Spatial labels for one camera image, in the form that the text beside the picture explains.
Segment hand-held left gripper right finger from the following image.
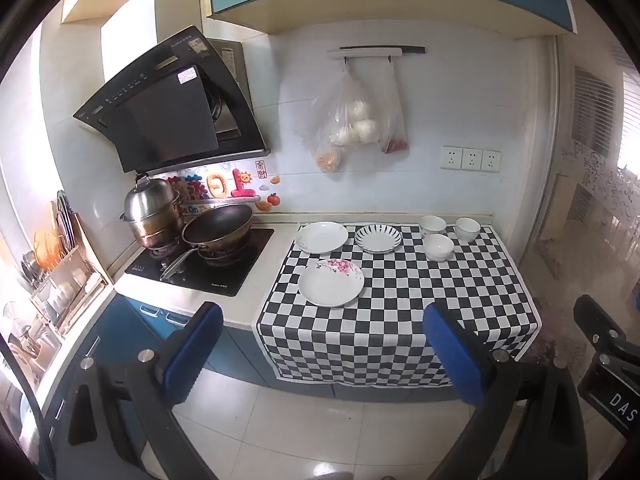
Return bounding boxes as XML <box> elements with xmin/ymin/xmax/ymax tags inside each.
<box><xmin>424</xmin><ymin>301</ymin><xmax>590</xmax><ymax>480</ymax></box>

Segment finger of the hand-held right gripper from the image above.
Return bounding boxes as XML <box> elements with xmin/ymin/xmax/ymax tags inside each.
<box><xmin>573</xmin><ymin>294</ymin><xmax>640</xmax><ymax>366</ymax></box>

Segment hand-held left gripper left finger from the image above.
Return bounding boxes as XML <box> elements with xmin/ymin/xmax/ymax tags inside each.
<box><xmin>52</xmin><ymin>301</ymin><xmax>224</xmax><ymax>480</ymax></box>

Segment plain white bowl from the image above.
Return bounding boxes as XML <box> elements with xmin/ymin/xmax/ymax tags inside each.
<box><xmin>424</xmin><ymin>233</ymin><xmax>455</xmax><ymax>262</ymax></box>

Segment dark banded white bowl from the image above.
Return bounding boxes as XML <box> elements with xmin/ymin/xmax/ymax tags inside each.
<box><xmin>454</xmin><ymin>217</ymin><xmax>482</xmax><ymax>244</ymax></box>

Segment heart print white bowl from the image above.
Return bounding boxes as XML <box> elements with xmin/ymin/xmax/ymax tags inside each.
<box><xmin>419</xmin><ymin>215</ymin><xmax>447</xmax><ymax>239</ymax></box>

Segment black striped white plate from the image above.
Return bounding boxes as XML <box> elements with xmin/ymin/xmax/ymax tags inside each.
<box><xmin>355</xmin><ymin>224</ymin><xmax>403</xmax><ymax>254</ymax></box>

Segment pink floral white plate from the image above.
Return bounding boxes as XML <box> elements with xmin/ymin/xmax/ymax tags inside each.
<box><xmin>298</xmin><ymin>258</ymin><xmax>365</xmax><ymax>308</ymax></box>

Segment plain white plate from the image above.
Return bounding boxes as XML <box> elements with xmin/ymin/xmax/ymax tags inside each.
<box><xmin>295</xmin><ymin>221</ymin><xmax>349</xmax><ymax>254</ymax></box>

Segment blue base cabinet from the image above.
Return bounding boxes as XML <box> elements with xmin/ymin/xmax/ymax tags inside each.
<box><xmin>50</xmin><ymin>292</ymin><xmax>451</xmax><ymax>461</ymax></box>

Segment black white checkered cloth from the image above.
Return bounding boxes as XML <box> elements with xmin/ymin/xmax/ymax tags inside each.
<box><xmin>255</xmin><ymin>222</ymin><xmax>543</xmax><ymax>386</ymax></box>

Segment black glass gas stove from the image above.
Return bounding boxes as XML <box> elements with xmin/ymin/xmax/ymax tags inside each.
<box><xmin>125</xmin><ymin>227</ymin><xmax>276</xmax><ymax>297</ymax></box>

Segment wooden cutting board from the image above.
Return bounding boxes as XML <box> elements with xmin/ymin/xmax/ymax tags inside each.
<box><xmin>75</xmin><ymin>212</ymin><xmax>113</xmax><ymax>286</ymax></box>

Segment metal dish rack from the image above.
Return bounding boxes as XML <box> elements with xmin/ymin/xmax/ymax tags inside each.
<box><xmin>22</xmin><ymin>190</ymin><xmax>108</xmax><ymax>333</ymax></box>

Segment patterned glass sliding door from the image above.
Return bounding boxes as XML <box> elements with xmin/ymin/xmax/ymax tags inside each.
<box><xmin>520</xmin><ymin>35</ymin><xmax>640</xmax><ymax>311</ymax></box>

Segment stainless steel steamer pot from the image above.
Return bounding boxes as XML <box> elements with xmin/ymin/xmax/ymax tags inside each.
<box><xmin>120</xmin><ymin>174</ymin><xmax>185</xmax><ymax>250</ymax></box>

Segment orange plastic basket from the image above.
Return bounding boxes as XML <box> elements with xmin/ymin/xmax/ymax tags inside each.
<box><xmin>34</xmin><ymin>230</ymin><xmax>66</xmax><ymax>268</ymax></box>

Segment plastic bag of red food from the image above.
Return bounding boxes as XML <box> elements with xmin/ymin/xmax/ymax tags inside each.
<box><xmin>377</xmin><ymin>59</ymin><xmax>411</xmax><ymax>156</ymax></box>

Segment plastic bag of orange food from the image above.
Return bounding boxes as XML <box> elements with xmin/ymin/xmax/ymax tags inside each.
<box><xmin>299</xmin><ymin>67</ymin><xmax>351</xmax><ymax>174</ymax></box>

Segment black range hood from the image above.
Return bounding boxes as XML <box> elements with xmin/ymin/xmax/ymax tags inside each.
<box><xmin>73</xmin><ymin>25</ymin><xmax>272</xmax><ymax>175</ymax></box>

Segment plastic bag of white buns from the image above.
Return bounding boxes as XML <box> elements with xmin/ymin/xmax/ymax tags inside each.
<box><xmin>320</xmin><ymin>62</ymin><xmax>386</xmax><ymax>148</ymax></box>

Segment cream hood chimney cover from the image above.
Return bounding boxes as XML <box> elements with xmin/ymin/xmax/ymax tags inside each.
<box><xmin>100</xmin><ymin>0</ymin><xmax>208</xmax><ymax>68</ymax></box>

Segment dark wok with steel handle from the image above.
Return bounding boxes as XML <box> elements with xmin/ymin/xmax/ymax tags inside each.
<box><xmin>160</xmin><ymin>204</ymin><xmax>255</xmax><ymax>283</ymax></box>

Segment colourful wall stickers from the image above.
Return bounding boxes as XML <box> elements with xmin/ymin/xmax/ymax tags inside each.
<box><xmin>167</xmin><ymin>162</ymin><xmax>281</xmax><ymax>213</ymax></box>

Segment white hook rail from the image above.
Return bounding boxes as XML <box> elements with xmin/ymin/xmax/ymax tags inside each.
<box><xmin>327</xmin><ymin>46</ymin><xmax>426</xmax><ymax>61</ymax></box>

